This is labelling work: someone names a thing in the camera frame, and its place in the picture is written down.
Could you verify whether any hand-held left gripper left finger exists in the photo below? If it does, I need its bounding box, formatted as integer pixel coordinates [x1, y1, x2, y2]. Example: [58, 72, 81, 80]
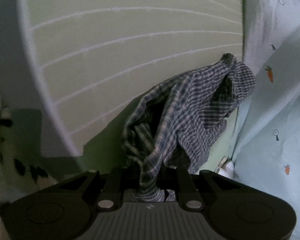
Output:
[57, 166, 131, 210]

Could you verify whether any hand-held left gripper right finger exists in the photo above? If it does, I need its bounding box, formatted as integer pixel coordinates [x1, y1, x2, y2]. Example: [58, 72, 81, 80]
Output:
[164, 166, 243, 210]

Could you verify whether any blue plaid shirt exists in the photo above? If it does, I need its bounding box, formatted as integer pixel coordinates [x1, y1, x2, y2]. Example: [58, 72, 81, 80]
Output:
[122, 53, 256, 203]

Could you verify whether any carrot-print light blue blanket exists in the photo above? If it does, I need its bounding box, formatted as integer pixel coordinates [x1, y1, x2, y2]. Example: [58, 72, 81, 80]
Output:
[230, 0, 300, 240]

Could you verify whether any green checked bed sheet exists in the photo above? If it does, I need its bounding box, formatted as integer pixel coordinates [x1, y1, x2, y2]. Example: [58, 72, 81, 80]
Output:
[21, 0, 245, 177]

